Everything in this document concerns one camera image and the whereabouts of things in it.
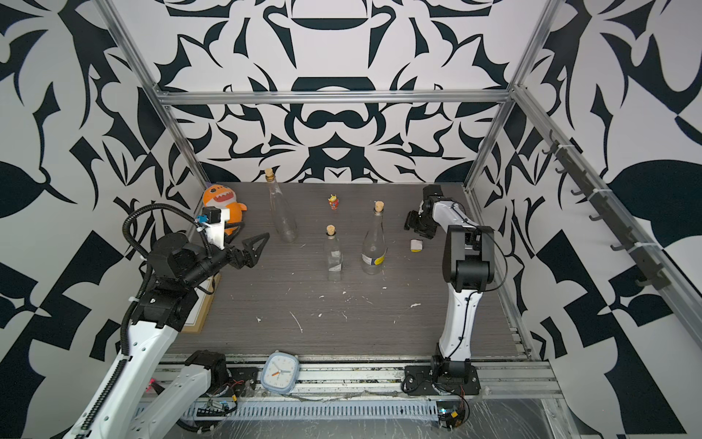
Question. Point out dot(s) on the light blue alarm clock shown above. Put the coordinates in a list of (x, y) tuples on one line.
[(280, 373)]

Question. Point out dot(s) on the orange shark plush toy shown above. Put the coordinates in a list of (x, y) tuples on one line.
[(222, 197)]

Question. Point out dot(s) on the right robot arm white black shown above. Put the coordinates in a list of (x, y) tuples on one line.
[(468, 268)]

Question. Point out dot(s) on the tall clear bottle yellow label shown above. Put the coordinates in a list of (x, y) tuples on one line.
[(374, 248)]

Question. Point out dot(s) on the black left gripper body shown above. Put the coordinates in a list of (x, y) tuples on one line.
[(234, 259)]

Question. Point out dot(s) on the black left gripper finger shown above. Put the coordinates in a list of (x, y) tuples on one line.
[(253, 247), (248, 258)]

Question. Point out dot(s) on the yellow blue bottle label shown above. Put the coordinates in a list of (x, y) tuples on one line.
[(416, 245)]

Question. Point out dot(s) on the green circuit board right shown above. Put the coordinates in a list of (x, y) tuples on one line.
[(452, 417)]

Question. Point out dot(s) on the white slotted cable duct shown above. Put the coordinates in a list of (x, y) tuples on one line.
[(424, 411)]

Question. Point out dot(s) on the circuit board with wires left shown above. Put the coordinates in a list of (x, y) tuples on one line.
[(224, 408)]

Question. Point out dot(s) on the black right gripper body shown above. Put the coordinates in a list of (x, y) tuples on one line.
[(420, 225)]

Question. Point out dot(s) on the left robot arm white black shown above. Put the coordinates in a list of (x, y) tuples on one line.
[(176, 268)]

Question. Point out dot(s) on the clear glass bottle with cork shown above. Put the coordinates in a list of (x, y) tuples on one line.
[(282, 215)]

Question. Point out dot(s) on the wooden picture frame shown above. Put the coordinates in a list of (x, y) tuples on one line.
[(205, 296)]

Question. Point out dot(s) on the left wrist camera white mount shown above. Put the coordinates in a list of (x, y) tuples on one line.
[(213, 222)]

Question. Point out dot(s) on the small clear bottle with cork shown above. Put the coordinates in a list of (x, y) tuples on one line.
[(334, 254)]

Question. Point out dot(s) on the small red yellow toy figure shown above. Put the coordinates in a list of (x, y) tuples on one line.
[(333, 202)]

